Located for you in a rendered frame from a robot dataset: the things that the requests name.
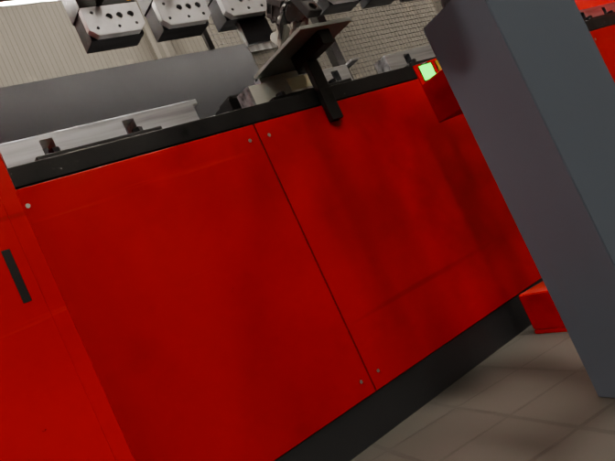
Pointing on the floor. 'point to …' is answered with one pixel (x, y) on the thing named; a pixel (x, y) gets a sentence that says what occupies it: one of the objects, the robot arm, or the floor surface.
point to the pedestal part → (542, 310)
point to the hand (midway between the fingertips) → (292, 52)
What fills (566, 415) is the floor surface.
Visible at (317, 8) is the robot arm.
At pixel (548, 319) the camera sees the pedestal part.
